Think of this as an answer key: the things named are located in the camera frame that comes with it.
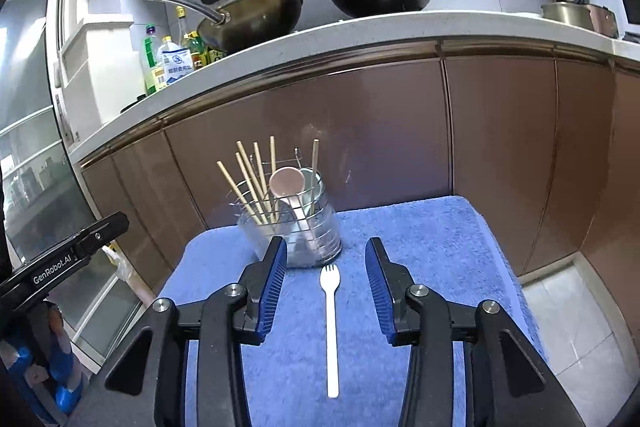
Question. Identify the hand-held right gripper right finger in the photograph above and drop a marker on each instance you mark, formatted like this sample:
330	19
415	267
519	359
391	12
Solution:
380	297

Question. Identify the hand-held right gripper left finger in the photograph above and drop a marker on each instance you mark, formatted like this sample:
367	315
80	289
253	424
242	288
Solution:
272	292

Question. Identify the white plastic fork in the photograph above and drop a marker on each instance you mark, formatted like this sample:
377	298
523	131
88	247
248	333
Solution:
332	332

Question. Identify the pink plastic spoon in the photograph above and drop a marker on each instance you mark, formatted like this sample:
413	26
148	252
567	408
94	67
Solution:
286	182

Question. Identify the wooden chopstick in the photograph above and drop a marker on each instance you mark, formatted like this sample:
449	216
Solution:
250	167
235	184
246	177
261	167
273	152
314	167

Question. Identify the person's left hand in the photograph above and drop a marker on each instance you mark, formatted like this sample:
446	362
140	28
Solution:
70	387

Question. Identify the blue towel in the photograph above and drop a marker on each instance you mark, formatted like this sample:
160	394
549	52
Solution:
450	247

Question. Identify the white spoon in holder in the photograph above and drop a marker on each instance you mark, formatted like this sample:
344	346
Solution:
312	182

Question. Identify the glass sliding door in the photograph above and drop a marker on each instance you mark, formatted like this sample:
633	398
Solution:
30	132

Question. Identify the brown kitchen base cabinet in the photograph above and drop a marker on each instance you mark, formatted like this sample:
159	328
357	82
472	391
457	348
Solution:
380	132

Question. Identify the green bottle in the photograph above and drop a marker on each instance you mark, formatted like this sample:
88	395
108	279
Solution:
150	67

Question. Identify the white salt bag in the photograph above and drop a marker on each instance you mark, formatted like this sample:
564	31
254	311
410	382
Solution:
176	64

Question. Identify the dark sauce bottle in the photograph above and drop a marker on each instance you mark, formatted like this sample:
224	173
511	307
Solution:
200	52

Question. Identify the yellow cap oil bottle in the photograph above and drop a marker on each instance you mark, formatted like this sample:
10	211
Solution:
181	24

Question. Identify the white kitchen countertop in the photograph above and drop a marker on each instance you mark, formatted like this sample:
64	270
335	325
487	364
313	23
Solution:
400	27

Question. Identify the bronze wok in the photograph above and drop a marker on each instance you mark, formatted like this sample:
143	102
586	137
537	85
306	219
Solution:
255	19

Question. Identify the white microwave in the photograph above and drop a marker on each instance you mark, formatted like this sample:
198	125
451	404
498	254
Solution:
631	12

